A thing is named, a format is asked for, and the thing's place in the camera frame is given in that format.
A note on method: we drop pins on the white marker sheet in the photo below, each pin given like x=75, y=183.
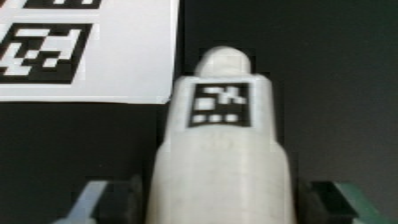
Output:
x=87, y=50

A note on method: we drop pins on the white cylindrical table leg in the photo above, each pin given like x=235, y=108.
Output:
x=221, y=177

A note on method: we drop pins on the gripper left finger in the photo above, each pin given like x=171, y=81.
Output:
x=109, y=203

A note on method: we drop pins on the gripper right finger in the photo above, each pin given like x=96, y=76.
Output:
x=334, y=204

